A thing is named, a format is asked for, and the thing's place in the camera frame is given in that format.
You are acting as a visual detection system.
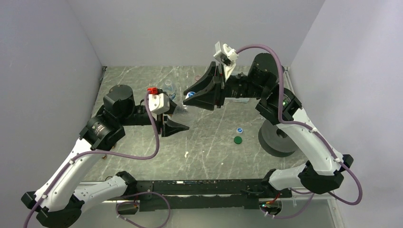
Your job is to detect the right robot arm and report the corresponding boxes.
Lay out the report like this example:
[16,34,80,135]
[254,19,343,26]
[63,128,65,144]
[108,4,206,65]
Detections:
[184,53,354,197]

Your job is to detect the black round disc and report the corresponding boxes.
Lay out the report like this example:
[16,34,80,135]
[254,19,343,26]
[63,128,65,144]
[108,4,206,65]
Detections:
[258,120,298,157]

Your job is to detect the aluminium rail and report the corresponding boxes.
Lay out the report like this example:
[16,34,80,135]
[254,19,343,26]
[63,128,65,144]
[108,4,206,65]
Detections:
[50,179,336,205]

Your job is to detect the clear plastic organizer box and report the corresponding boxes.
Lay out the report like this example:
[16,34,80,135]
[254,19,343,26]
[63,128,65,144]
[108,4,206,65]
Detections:
[226,97,250,104]

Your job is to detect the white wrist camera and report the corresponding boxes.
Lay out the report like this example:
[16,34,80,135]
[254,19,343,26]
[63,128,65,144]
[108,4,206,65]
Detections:
[147,87,170,114]
[213,41,239,81]

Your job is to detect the green bottle cap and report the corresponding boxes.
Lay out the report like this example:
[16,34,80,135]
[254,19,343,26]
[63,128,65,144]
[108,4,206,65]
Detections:
[233,136,243,144]

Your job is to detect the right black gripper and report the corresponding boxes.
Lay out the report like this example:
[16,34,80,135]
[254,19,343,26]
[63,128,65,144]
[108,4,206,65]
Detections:
[183,61,267,110]

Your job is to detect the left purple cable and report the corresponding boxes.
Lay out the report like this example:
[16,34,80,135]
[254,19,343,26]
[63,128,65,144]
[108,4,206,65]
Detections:
[22,91,172,228]

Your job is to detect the clear unlabeled plastic bottle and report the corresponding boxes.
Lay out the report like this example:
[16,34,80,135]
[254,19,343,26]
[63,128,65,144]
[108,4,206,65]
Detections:
[170,102,197,127]

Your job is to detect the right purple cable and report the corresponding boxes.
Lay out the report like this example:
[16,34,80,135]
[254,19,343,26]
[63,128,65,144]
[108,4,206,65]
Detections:
[235,44,363,220]

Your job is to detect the black base frame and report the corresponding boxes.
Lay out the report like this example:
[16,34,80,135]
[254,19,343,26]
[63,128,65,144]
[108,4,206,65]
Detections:
[113,179,292,212]

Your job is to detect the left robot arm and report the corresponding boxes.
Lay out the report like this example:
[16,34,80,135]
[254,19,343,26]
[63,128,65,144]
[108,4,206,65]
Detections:
[21,85,189,228]

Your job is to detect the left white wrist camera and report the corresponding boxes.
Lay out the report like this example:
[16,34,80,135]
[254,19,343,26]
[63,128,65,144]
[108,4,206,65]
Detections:
[147,87,170,114]

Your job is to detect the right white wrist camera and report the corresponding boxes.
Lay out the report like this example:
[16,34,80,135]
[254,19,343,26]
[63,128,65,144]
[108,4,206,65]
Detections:
[213,41,239,81]

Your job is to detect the purple cable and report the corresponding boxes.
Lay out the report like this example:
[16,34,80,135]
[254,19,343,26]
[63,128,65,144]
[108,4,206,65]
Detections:
[22,91,172,228]
[235,44,363,220]

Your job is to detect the blue label water bottle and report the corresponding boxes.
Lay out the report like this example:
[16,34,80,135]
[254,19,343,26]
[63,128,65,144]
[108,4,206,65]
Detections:
[163,79,177,101]

